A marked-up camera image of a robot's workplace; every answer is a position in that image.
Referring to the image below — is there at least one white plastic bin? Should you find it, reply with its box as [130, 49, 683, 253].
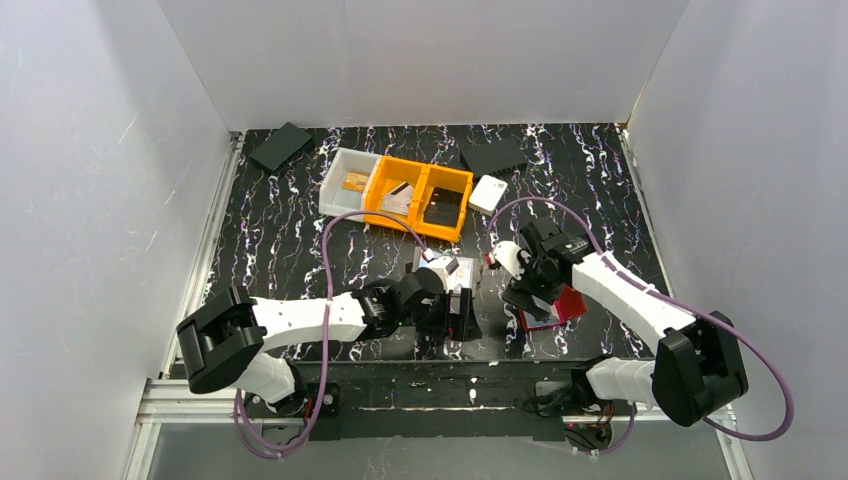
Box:
[319, 148, 382, 217]

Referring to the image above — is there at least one black flat box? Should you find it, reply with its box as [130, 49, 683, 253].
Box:
[248, 122, 313, 173]
[460, 139, 528, 179]

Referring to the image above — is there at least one yellow bin with silver card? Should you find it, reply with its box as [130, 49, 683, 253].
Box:
[363, 156, 424, 227]

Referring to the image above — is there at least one gold card in white bin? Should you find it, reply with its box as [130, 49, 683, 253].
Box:
[342, 171, 370, 193]

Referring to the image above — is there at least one black flat box right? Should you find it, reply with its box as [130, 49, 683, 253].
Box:
[460, 139, 528, 179]

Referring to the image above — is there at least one red card holder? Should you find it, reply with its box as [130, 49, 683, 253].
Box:
[518, 286, 588, 332]

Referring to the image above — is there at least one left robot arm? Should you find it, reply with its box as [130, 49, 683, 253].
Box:
[176, 267, 482, 406]

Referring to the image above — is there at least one silver VIP card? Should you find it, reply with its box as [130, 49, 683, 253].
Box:
[380, 182, 415, 216]

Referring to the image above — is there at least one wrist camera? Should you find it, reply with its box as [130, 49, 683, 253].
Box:
[421, 249, 459, 292]
[484, 241, 524, 279]

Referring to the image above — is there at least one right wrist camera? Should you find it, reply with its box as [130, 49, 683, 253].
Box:
[484, 241, 524, 279]

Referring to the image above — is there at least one aluminium table rail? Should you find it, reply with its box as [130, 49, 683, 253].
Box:
[123, 131, 246, 479]

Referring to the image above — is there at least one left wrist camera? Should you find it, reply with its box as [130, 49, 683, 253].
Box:
[421, 249, 459, 292]

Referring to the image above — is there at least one white small box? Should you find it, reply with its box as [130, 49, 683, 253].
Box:
[468, 175, 508, 216]

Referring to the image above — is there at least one black flat box left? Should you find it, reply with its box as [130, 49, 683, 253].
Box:
[248, 122, 313, 173]

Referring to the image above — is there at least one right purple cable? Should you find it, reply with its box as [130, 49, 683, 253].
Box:
[487, 196, 795, 457]

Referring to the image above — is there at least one black card in bin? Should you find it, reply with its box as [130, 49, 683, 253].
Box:
[423, 187, 463, 227]

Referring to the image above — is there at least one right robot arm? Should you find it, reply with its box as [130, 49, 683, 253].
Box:
[487, 218, 749, 427]

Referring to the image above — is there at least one yellow bin with black card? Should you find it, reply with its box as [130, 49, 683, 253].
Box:
[410, 164, 473, 243]

